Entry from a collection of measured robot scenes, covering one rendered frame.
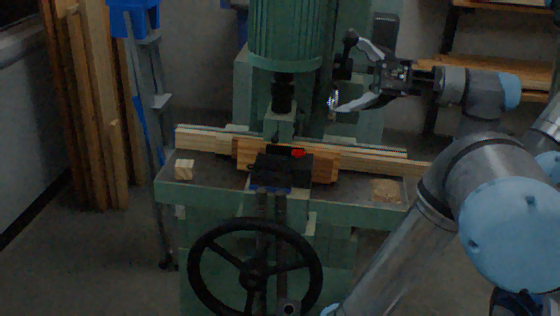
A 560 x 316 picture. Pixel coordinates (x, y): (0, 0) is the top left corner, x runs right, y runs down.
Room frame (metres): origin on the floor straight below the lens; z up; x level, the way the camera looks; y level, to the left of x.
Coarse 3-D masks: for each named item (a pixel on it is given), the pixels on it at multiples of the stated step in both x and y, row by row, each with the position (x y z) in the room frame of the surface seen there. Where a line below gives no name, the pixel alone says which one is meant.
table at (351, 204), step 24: (168, 168) 1.11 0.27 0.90; (216, 168) 1.13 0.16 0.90; (168, 192) 1.04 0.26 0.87; (192, 192) 1.04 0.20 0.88; (216, 192) 1.03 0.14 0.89; (240, 192) 1.03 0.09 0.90; (312, 192) 1.05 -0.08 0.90; (336, 192) 1.05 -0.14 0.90; (360, 192) 1.06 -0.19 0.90; (240, 216) 0.97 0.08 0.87; (312, 216) 0.99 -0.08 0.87; (336, 216) 1.01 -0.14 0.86; (360, 216) 1.00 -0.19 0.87; (384, 216) 1.00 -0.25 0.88; (312, 240) 0.92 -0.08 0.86
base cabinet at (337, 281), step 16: (208, 256) 1.04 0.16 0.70; (240, 256) 1.03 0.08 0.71; (208, 272) 1.04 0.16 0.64; (224, 272) 1.03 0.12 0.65; (288, 272) 1.02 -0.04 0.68; (304, 272) 1.01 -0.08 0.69; (336, 272) 1.01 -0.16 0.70; (352, 272) 1.01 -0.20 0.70; (208, 288) 1.04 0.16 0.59; (224, 288) 1.03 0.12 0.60; (240, 288) 1.03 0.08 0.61; (272, 288) 1.02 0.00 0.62; (288, 288) 1.02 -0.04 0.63; (304, 288) 1.01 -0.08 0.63; (336, 288) 1.01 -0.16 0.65; (192, 304) 1.04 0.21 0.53; (240, 304) 1.03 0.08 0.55; (272, 304) 1.02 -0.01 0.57; (320, 304) 1.01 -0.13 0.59
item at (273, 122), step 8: (296, 104) 1.24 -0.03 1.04; (272, 112) 1.18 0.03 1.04; (296, 112) 1.24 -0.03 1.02; (264, 120) 1.14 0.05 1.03; (272, 120) 1.14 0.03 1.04; (280, 120) 1.14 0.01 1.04; (288, 120) 1.14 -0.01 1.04; (264, 128) 1.14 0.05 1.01; (272, 128) 1.14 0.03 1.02; (280, 128) 1.14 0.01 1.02; (288, 128) 1.14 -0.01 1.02; (264, 136) 1.14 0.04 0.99; (272, 136) 1.14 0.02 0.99; (280, 136) 1.14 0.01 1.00; (288, 136) 1.14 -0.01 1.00
